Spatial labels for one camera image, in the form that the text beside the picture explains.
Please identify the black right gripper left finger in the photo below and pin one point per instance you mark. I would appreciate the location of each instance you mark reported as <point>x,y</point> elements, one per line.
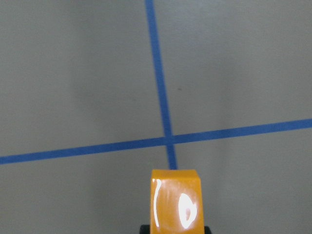
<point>144,229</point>

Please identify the orange trapezoid block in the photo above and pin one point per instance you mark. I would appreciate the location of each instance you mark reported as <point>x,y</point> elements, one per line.
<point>176,205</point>

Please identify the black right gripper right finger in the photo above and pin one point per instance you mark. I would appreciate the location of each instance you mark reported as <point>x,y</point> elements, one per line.
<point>207,230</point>

